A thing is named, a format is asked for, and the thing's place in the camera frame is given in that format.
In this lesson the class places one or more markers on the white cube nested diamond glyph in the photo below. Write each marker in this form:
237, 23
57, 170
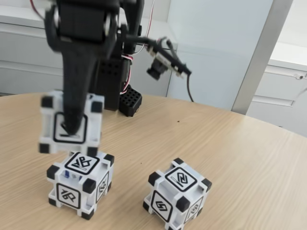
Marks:
48, 119

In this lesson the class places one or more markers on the white cube striped diamond glyph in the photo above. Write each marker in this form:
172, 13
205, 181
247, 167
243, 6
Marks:
160, 206

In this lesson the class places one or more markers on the long white cabinet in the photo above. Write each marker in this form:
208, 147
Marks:
24, 60

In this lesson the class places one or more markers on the white cube angular bird glyph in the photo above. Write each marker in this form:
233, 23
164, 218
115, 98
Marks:
69, 196

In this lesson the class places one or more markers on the silver cabinet lock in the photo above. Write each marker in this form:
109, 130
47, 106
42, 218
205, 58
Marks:
301, 77

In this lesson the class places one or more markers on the small gripper camera module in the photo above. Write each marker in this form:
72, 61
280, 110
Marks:
158, 67

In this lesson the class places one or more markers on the small white cabinet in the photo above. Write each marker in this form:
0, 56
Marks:
275, 88

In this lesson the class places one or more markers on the grey metal frame post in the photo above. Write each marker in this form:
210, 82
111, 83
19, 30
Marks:
263, 55

